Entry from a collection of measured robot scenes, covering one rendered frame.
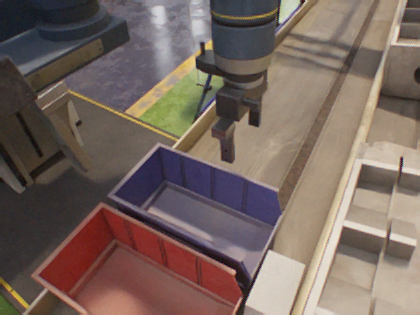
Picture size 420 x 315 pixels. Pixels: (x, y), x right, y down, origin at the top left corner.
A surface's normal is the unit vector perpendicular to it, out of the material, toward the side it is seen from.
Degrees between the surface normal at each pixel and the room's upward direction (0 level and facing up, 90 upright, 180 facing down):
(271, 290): 0
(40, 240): 0
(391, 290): 10
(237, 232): 0
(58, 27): 23
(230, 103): 88
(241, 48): 88
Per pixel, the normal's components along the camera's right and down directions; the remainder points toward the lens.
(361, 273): -0.18, -0.75
